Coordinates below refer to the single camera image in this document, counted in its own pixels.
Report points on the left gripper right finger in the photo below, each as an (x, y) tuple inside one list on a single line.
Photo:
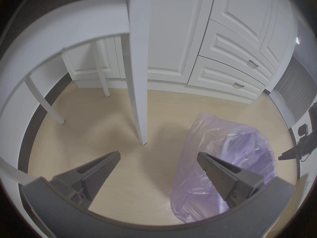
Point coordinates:
[(223, 180)]

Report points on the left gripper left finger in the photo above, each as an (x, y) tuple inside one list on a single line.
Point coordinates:
[(99, 175)]

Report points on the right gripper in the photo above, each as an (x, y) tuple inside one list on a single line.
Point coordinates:
[(308, 145)]

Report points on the purple plastic bag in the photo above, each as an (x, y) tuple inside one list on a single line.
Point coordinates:
[(205, 137)]

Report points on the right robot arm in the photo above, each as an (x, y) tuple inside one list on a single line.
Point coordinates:
[(314, 113)]

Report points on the white trash bin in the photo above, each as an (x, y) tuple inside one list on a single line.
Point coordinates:
[(190, 199)]

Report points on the grey and white chair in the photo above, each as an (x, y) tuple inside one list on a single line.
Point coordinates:
[(138, 83)]

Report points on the white wardrobe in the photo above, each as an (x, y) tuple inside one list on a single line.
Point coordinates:
[(173, 33)]

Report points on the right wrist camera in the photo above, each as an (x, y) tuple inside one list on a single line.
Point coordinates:
[(302, 130)]

